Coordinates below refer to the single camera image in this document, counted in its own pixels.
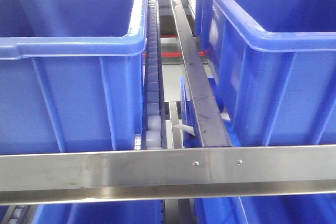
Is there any blue bin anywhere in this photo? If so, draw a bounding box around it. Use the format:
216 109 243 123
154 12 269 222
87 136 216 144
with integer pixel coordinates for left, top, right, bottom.
1 0 148 154
195 0 335 146
32 200 164 223
194 194 335 223

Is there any white roller track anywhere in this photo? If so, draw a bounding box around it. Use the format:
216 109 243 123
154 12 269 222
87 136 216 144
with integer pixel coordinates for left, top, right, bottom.
141 0 166 150

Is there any lower left blue bin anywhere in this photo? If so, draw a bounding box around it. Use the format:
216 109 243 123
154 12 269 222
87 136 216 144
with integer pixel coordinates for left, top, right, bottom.
32 200 164 223

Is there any steel shelf front rail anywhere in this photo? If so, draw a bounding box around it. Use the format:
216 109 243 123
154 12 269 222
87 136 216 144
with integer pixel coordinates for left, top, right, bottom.
1 145 335 205

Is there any lower right blue bin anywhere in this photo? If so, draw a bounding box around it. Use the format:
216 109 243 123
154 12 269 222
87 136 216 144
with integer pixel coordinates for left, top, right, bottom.
194 194 335 223

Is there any upper right blue bin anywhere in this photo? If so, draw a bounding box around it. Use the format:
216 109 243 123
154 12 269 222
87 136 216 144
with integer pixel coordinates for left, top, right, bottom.
195 0 335 146

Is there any steel divider rail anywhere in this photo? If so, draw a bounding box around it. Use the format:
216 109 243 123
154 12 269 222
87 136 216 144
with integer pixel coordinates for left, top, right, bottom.
170 0 232 147

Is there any upper left blue bin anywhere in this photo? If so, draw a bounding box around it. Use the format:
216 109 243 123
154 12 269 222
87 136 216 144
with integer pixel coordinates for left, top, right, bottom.
1 0 148 154

